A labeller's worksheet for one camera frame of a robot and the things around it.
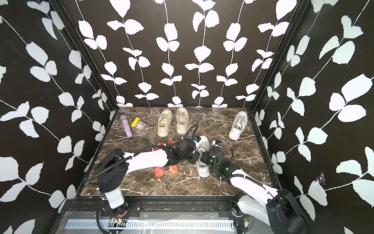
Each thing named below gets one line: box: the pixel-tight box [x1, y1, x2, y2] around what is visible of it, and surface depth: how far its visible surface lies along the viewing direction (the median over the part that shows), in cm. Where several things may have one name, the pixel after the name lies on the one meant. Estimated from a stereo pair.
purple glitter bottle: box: [119, 114, 133, 140], surface depth 106 cm
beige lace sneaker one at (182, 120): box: [176, 106, 189, 135], surface depth 106 cm
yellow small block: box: [130, 117, 141, 128], surface depth 113 cm
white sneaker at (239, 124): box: [228, 111, 248, 141], surface depth 103 cm
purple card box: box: [131, 120, 147, 134], surface depth 109 cm
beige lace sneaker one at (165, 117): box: [157, 108, 173, 138], surface depth 106 cm
